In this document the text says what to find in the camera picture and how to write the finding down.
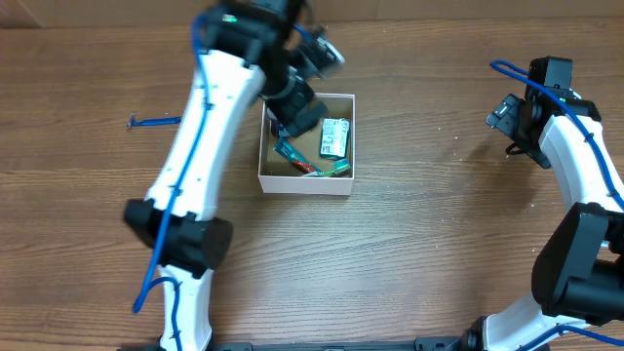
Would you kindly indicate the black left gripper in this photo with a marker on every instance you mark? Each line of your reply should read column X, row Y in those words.
column 293, row 112

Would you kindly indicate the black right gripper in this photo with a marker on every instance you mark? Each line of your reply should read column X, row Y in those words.
column 506, row 121

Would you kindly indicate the green white soap bar pack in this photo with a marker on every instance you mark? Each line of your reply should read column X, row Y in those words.
column 335, row 134

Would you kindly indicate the green red toothpaste tube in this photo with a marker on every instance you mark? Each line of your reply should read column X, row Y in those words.
column 294, row 157

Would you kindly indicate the white green toothbrush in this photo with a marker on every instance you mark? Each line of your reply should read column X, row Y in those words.
column 340, row 168

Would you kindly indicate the blue disposable razor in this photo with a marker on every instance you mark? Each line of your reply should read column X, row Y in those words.
column 153, row 122

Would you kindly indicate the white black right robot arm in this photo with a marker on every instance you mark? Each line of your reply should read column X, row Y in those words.
column 577, row 279

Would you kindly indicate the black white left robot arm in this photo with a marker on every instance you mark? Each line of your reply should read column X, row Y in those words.
column 244, row 51

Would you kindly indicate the white cardboard box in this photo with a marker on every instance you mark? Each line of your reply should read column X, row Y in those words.
column 277, row 176

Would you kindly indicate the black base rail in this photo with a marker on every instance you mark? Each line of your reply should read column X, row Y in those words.
column 435, row 343

